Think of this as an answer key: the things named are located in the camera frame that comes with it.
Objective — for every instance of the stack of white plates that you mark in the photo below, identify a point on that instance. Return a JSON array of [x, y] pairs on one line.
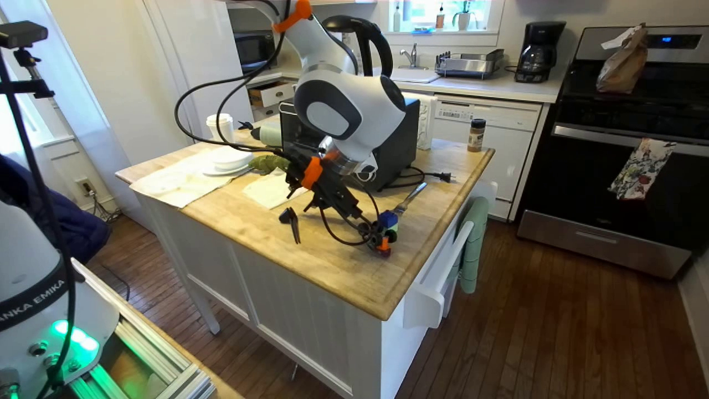
[[226, 158]]

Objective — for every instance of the pale green container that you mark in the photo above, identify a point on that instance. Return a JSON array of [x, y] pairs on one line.
[[268, 134]]

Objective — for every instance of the white cup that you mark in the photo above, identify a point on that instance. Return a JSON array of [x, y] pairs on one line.
[[220, 129]]

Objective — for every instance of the black coffee maker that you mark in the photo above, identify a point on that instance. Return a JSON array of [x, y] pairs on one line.
[[536, 53]]

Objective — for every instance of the white kitchen island cart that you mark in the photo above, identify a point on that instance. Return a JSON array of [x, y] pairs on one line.
[[318, 323]]

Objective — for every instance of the black microwave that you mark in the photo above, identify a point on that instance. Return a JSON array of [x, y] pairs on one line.
[[254, 52]]

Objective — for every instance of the black glass electric kettle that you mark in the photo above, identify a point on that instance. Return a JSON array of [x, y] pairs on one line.
[[379, 44]]

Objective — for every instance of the brown paper bag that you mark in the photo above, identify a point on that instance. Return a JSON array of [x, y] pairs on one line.
[[621, 67]]

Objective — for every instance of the aluminium robot stand frame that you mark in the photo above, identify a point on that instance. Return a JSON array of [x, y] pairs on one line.
[[157, 361]]

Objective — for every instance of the white kitchen counter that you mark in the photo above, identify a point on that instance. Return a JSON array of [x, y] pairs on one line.
[[502, 89]]

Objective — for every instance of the white dishwasher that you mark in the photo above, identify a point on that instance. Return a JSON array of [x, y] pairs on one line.
[[509, 147]]

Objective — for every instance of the green cloth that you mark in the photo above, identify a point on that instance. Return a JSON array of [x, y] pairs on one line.
[[267, 161]]

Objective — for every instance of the metal dish rack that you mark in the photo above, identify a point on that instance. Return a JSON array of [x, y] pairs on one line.
[[465, 65]]

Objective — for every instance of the white windowsill pot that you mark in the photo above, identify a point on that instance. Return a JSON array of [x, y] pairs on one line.
[[461, 17]]

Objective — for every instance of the white towel bar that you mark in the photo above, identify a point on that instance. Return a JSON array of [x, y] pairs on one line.
[[435, 285]]

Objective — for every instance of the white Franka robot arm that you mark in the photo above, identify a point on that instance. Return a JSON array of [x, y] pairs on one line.
[[355, 111]]

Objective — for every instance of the blue sponge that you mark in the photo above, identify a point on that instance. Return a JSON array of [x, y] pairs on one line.
[[421, 30]]

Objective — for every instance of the small white napkin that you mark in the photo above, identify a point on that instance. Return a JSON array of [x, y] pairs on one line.
[[267, 191]]

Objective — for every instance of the open white drawer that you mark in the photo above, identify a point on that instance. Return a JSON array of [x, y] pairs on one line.
[[270, 94]]

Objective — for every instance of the chrome sink faucet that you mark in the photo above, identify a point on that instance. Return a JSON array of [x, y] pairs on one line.
[[410, 56]]

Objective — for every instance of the dark blue jacket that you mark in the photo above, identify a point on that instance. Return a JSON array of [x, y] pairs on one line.
[[81, 229]]

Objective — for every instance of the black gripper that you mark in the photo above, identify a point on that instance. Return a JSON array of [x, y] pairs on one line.
[[321, 191]]

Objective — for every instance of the black toaster oven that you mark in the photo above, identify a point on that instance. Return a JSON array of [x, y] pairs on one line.
[[406, 147]]

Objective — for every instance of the small orange-label bottle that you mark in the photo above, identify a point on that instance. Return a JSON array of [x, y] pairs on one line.
[[439, 17]]

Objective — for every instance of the black steel kitchen stove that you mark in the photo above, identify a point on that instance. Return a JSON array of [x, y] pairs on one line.
[[628, 178]]

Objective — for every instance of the white panel door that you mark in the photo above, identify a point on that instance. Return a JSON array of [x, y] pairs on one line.
[[200, 44]]

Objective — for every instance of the black camera on tripod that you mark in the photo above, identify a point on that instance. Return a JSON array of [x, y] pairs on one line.
[[24, 35]]

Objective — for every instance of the green hanging towel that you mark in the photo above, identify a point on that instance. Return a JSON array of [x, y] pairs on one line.
[[474, 245]]

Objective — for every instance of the white wall outlet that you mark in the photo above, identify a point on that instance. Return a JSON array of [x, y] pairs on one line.
[[84, 186]]

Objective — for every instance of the spice jar with black lid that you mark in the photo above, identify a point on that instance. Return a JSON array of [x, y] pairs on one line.
[[477, 135]]

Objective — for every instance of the white soap bottle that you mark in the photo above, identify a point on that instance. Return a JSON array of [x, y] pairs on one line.
[[396, 17]]

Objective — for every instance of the large white paper towel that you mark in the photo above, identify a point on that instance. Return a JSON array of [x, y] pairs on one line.
[[178, 185]]

